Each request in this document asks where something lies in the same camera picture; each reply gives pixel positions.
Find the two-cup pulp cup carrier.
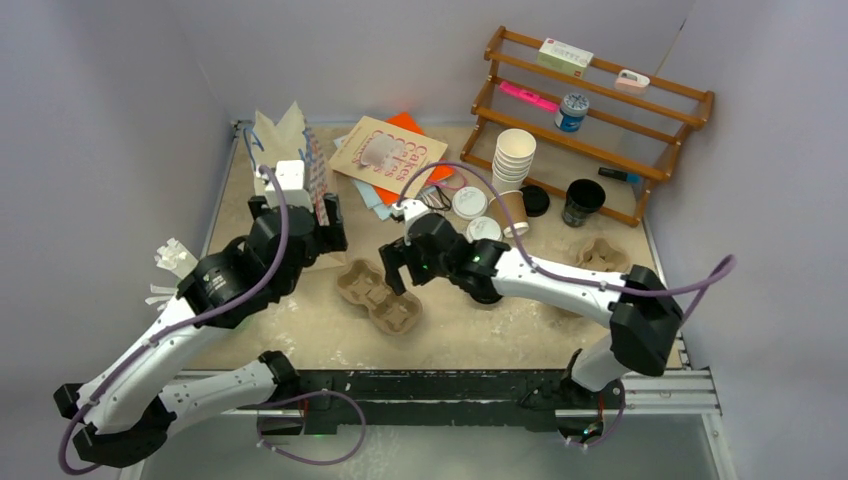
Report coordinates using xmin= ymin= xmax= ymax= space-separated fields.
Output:
xmin=336 ymin=258 xmax=423 ymax=335

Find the checkered paper bakery bag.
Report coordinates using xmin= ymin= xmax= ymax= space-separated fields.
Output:
xmin=241 ymin=101 xmax=346 ymax=270

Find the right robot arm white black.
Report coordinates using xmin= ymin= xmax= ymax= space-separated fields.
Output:
xmin=379 ymin=213 xmax=683 ymax=407

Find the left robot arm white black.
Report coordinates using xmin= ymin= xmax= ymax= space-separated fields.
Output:
xmin=54 ymin=193 xmax=347 ymax=471

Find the brown paper coffee cup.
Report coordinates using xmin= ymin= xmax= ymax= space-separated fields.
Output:
xmin=488 ymin=190 xmax=530 ymax=239

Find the white cup lid lower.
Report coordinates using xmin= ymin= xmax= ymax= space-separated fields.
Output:
xmin=465 ymin=216 xmax=503 ymax=241

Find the white cup lid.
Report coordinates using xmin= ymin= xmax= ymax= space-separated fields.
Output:
xmin=465 ymin=216 xmax=503 ymax=241
xmin=451 ymin=186 xmax=488 ymax=221

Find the white cup lid upper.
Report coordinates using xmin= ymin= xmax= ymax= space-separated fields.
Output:
xmin=451 ymin=186 xmax=488 ymax=221

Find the stack of black lids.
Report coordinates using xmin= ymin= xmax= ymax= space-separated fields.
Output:
xmin=469 ymin=291 xmax=503 ymax=305

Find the cakes recipe book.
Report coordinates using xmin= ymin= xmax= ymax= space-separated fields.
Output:
xmin=329 ymin=113 xmax=448 ymax=197

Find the black flat lid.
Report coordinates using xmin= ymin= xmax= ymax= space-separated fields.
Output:
xmin=520 ymin=185 xmax=551 ymax=218

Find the stack of white paper cups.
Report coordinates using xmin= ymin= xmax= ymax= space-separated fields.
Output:
xmin=492 ymin=128 xmax=537 ymax=193

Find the black paper cup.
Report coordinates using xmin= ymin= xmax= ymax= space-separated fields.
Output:
xmin=562 ymin=179 xmax=606 ymax=228

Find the pink highlighter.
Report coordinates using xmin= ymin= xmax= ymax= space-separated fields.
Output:
xmin=498 ymin=81 xmax=559 ymax=113

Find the wooden shelf rack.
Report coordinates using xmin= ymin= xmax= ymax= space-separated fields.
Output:
xmin=460 ymin=26 xmax=715 ymax=227

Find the blue white jar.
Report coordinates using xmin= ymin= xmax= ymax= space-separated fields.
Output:
xmin=554 ymin=92 xmax=590 ymax=133

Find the black blue marker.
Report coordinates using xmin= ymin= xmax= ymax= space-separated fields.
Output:
xmin=598 ymin=167 xmax=641 ymax=184

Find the white green box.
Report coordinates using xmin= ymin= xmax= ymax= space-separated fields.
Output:
xmin=536 ymin=38 xmax=594 ymax=79

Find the pink white tape dispenser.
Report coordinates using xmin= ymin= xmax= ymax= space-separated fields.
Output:
xmin=614 ymin=69 xmax=651 ymax=96

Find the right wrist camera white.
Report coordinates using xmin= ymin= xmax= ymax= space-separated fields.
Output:
xmin=390 ymin=199 xmax=432 ymax=226

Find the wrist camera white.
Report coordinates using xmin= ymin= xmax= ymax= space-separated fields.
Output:
xmin=258 ymin=160 xmax=314 ymax=213
xmin=390 ymin=199 xmax=432 ymax=226

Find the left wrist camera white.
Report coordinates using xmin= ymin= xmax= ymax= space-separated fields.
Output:
xmin=258 ymin=160 xmax=314 ymax=213

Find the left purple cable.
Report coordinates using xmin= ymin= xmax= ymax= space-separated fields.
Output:
xmin=58 ymin=165 xmax=368 ymax=477

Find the purple cable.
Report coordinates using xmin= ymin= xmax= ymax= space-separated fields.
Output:
xmin=396 ymin=161 xmax=738 ymax=452
xmin=58 ymin=165 xmax=368 ymax=477

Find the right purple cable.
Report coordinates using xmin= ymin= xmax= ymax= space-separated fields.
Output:
xmin=396 ymin=161 xmax=738 ymax=452

